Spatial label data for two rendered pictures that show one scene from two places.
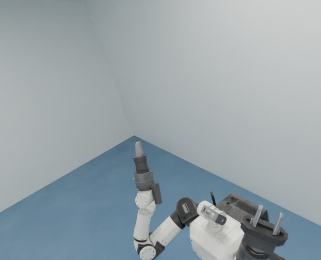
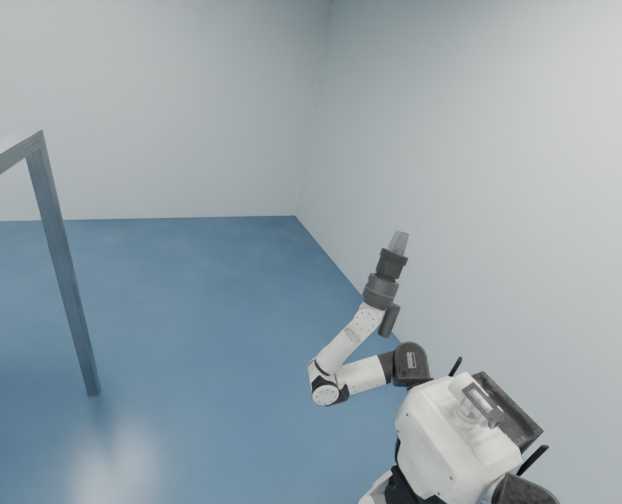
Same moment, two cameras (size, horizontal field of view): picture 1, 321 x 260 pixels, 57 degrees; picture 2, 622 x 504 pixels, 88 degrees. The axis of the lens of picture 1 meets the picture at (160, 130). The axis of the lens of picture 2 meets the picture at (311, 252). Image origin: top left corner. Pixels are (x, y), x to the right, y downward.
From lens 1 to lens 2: 0.63 m
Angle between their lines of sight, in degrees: 5
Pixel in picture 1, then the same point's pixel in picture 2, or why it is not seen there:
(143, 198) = (371, 318)
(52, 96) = (233, 122)
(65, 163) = (207, 205)
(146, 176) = (392, 288)
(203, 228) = (440, 410)
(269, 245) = not seen: outside the picture
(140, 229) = (334, 357)
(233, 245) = (492, 468)
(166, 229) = (367, 375)
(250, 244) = not seen: outside the picture
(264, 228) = not seen: outside the picture
